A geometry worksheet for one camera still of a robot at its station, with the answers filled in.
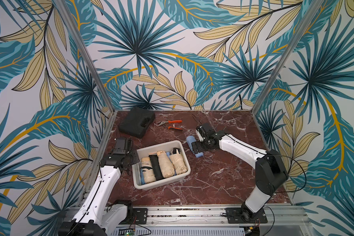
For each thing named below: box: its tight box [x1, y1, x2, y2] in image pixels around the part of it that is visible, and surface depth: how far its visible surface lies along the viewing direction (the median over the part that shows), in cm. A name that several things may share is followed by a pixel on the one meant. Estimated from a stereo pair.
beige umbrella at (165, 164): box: [156, 150, 176, 179], surface depth 82 cm
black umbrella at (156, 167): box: [148, 154, 165, 181], surface depth 83 cm
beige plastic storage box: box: [131, 140, 192, 190], surface depth 83 cm
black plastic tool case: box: [118, 106, 156, 139], surface depth 108 cm
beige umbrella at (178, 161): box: [169, 147, 188, 176], surface depth 82 cm
